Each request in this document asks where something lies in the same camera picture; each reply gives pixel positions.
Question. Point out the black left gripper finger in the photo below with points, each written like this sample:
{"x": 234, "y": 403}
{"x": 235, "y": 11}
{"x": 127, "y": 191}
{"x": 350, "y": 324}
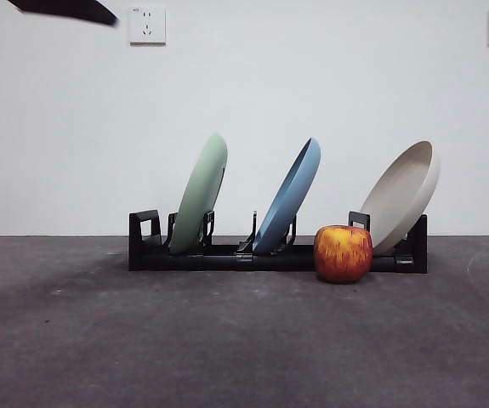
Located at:
{"x": 74, "y": 9}

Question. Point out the green plate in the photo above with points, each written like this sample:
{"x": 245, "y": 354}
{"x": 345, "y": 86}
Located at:
{"x": 200, "y": 187}

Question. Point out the red yellow apple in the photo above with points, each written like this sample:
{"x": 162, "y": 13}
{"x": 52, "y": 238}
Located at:
{"x": 343, "y": 255}

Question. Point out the blue plate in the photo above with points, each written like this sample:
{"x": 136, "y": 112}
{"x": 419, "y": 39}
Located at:
{"x": 288, "y": 200}

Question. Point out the black plate rack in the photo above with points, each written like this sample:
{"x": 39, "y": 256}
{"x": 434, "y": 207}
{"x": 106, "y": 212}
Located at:
{"x": 217, "y": 262}

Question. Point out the beige plate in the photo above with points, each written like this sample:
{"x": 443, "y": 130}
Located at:
{"x": 400, "y": 195}

